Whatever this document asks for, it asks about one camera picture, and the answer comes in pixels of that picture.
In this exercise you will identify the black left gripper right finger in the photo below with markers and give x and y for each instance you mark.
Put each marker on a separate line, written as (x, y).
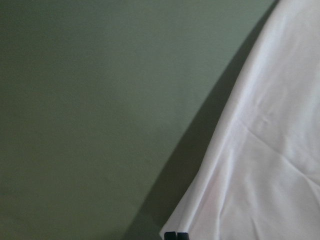
(182, 236)

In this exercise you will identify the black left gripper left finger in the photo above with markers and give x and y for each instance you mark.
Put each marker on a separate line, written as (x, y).
(170, 235)

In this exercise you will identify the pink Snoopy t-shirt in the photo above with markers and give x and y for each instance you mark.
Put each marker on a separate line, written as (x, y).
(260, 176)

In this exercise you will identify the brown table mat blue grid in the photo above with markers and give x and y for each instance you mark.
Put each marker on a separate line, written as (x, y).
(107, 108)

